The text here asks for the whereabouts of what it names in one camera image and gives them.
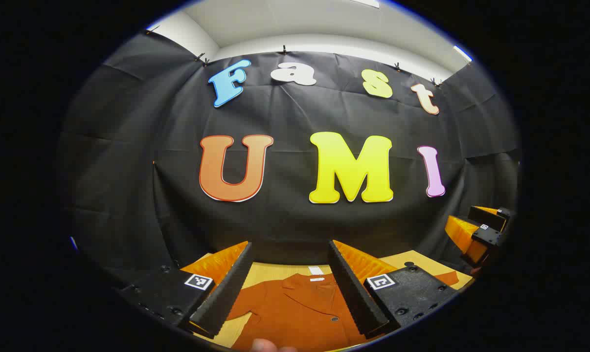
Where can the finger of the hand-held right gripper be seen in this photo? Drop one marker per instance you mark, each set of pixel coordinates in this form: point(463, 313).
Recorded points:
point(486, 217)
point(488, 237)

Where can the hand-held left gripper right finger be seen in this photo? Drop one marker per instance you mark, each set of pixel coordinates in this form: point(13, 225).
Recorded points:
point(356, 293)

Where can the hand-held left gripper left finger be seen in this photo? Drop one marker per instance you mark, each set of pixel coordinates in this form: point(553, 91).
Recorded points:
point(226, 288)

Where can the rust orange shirt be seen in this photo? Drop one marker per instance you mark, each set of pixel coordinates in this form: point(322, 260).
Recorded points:
point(300, 313)

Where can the ceiling light panel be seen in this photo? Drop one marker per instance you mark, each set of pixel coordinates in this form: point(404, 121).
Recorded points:
point(368, 2)
point(463, 53)

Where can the black backdrop cloth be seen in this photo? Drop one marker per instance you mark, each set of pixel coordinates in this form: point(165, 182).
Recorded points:
point(285, 117)

